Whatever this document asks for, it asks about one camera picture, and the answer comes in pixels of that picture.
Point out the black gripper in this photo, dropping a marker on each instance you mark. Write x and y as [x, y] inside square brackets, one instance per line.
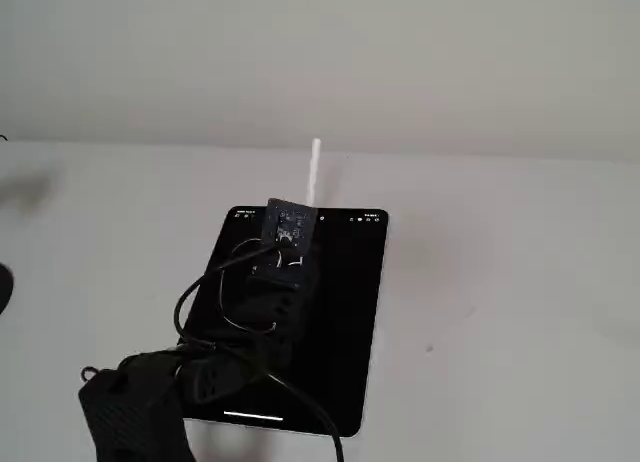
[274, 288]

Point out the white stylus pen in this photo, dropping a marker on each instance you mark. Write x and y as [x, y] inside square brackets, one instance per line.
[314, 172]

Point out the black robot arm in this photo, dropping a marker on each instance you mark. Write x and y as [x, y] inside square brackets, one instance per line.
[130, 412]

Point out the black screen tablet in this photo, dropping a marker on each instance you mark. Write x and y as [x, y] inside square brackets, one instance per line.
[340, 307]

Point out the black round object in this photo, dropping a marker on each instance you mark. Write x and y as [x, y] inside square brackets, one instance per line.
[5, 289]

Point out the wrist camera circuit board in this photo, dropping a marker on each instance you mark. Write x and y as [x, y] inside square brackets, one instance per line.
[290, 222]

